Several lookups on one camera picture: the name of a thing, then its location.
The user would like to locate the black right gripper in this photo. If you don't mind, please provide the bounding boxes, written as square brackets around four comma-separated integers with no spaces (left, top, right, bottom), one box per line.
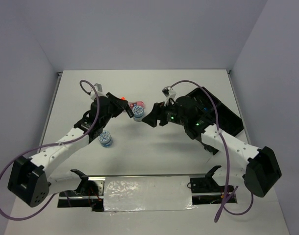
[142,99,187,127]

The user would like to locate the blue paint jar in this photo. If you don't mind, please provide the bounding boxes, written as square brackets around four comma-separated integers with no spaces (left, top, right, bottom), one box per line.
[98,130,113,147]
[132,105,144,122]

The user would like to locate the pink glue bottle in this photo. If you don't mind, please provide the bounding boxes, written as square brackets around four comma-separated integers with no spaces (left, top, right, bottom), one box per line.
[128,101,145,109]

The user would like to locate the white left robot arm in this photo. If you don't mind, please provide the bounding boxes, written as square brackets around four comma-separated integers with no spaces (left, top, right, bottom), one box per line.
[7,93,133,208]

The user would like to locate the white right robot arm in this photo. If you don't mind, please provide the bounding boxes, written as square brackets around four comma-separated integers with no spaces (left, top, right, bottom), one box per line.
[142,96,282,198]

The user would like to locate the black organizer tray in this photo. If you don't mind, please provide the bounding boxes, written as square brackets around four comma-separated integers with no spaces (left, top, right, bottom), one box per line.
[187,87,244,137]

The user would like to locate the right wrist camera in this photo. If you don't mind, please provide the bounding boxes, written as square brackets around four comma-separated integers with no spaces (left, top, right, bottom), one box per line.
[162,87,176,106]

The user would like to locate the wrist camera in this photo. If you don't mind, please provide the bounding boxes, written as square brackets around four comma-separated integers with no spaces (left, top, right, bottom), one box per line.
[90,83,105,100]
[162,87,176,106]

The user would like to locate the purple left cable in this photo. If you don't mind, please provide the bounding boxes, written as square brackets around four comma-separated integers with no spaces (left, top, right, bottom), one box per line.
[0,79,101,220]

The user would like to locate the purple cable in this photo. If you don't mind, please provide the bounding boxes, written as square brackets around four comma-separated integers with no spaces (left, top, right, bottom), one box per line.
[169,80,253,223]
[0,79,101,220]

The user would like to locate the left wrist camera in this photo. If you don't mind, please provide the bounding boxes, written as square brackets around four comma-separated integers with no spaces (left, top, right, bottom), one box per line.
[90,83,105,100]

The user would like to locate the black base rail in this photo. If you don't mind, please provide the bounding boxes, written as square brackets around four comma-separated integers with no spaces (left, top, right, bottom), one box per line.
[57,174,224,212]

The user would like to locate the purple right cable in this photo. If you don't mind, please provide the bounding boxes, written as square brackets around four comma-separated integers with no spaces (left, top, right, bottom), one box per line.
[169,80,253,223]

